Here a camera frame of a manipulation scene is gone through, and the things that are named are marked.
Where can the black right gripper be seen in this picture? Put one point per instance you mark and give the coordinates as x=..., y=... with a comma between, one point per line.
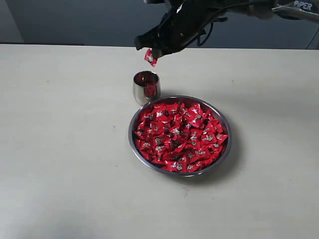
x=186, y=25

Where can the red candy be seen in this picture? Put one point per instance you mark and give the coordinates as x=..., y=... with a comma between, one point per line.
x=150, y=58

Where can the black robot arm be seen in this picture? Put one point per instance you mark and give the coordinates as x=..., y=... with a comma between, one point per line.
x=261, y=9

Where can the red candies inside cup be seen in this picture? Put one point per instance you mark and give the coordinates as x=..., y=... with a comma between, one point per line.
x=145, y=78

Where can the stainless steel cup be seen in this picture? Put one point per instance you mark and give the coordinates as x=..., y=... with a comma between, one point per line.
x=143, y=95

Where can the round stainless steel bowl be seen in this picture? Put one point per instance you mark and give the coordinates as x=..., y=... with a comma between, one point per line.
x=224, y=154

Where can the pile of red wrapped candies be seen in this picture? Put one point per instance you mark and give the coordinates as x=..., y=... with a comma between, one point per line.
x=179, y=139

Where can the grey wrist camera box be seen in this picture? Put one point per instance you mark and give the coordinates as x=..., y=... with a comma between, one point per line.
x=154, y=1

